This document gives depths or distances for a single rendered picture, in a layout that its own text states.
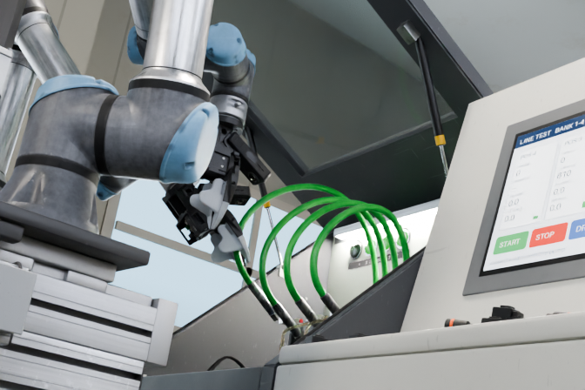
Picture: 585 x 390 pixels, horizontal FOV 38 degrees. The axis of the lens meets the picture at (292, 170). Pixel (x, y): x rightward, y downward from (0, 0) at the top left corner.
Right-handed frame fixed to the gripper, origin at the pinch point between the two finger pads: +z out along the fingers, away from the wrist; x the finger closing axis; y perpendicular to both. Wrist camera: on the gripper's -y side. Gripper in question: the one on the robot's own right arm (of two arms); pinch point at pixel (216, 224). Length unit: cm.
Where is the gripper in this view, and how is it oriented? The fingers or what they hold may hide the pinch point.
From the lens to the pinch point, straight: 158.6
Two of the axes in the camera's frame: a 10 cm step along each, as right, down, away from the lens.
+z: -1.4, 9.2, -3.7
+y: -8.1, -3.2, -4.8
